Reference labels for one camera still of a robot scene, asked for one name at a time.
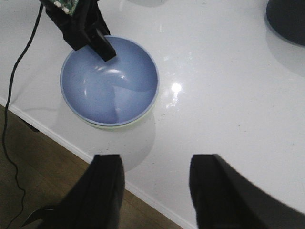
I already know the other arm black gripper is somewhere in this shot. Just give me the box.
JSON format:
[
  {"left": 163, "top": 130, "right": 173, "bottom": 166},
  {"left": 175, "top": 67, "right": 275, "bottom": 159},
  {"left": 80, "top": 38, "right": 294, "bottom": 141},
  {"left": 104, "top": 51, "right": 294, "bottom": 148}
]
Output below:
[{"left": 41, "top": 0, "right": 116, "bottom": 62}]

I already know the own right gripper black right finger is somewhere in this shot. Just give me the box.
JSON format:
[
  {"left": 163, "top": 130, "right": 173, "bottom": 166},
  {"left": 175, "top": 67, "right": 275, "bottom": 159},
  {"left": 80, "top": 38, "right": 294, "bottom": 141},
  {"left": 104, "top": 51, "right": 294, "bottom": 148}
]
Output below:
[{"left": 189, "top": 154, "right": 305, "bottom": 229}]

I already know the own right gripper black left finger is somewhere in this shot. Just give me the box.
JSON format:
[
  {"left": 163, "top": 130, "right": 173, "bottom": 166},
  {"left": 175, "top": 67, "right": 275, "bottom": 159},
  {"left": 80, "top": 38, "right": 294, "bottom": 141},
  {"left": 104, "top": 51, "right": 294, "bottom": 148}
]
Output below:
[{"left": 23, "top": 155, "right": 124, "bottom": 229}]

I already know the blue bowl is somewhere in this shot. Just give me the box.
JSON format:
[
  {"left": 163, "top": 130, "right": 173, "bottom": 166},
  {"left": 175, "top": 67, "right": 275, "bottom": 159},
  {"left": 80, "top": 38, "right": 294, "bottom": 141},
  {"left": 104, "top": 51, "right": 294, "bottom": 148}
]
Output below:
[{"left": 60, "top": 36, "right": 160, "bottom": 125}]

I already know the dark blue saucepan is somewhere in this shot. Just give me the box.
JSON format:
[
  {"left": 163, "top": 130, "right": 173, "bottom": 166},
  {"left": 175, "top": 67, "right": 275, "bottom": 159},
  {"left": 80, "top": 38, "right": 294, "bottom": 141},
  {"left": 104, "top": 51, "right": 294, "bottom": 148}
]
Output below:
[{"left": 266, "top": 0, "right": 305, "bottom": 46}]

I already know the black cable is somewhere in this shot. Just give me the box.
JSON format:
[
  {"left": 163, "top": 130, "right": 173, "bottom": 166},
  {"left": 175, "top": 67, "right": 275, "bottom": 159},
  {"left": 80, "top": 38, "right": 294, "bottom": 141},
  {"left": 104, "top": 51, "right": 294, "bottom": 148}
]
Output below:
[{"left": 0, "top": 4, "right": 45, "bottom": 229}]

